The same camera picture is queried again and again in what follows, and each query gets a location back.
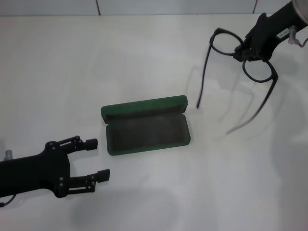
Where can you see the green glasses case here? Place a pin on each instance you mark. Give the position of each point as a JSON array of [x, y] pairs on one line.
[[144, 139]]

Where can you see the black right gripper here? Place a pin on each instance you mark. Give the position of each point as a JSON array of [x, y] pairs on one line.
[[269, 33]]

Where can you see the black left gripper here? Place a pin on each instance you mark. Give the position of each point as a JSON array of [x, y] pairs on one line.
[[36, 170]]

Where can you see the black glasses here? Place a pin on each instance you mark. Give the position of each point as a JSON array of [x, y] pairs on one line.
[[217, 30]]

